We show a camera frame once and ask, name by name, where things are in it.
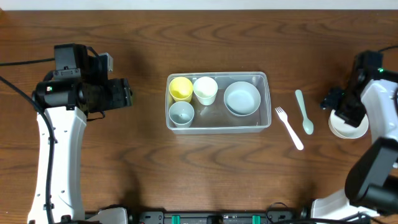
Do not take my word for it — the white plastic bowl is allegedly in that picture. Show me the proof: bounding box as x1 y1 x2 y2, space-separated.
328 110 369 139

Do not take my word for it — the mint green plastic spoon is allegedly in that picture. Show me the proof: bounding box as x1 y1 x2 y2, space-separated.
295 90 314 135

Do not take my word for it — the white plastic fork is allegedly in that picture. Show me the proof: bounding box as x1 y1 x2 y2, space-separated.
275 107 304 151

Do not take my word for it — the yellow plastic cup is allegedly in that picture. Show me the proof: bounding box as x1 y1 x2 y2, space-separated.
169 77 193 103

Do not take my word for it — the grey plastic cup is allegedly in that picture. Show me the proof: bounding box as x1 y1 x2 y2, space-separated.
169 101 195 128

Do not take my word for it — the white plastic cup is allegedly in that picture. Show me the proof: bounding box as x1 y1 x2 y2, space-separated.
193 77 218 106

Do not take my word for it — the grey plastic bowl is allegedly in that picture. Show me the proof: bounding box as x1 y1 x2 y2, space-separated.
223 82 261 116

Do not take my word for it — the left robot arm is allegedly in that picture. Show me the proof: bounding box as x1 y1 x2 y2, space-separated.
27 44 132 223

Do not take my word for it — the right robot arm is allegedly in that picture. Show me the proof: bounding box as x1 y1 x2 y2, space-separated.
295 49 397 223

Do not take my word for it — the clear plastic container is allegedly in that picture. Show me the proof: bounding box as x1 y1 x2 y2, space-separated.
165 72 272 134

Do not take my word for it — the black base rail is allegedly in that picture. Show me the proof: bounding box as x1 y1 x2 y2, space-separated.
83 210 302 224

